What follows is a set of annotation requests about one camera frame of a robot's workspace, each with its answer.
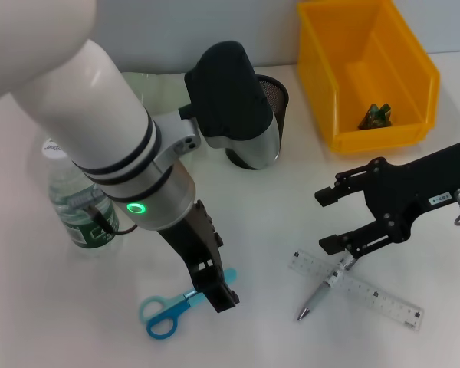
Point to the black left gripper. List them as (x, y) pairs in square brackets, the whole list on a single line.
[(193, 237)]

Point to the black mesh pen holder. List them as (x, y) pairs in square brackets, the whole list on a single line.
[(281, 115)]

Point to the clear water bottle green label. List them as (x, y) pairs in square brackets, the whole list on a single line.
[(61, 191)]

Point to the silver ballpoint pen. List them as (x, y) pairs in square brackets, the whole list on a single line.
[(318, 295)]

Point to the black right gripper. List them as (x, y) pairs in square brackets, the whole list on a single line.
[(410, 184)]

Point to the pale green fruit plate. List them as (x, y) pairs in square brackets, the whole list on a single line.
[(157, 92)]

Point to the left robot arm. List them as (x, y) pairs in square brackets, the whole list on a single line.
[(92, 107)]

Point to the transparent plastic ruler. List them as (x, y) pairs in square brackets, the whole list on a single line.
[(387, 301)]

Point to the green plastic wrapper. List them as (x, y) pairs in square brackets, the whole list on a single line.
[(373, 117)]

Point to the blue scissors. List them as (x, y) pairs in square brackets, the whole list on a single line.
[(191, 301)]

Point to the yellow plastic bin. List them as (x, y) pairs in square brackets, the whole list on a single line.
[(329, 76)]

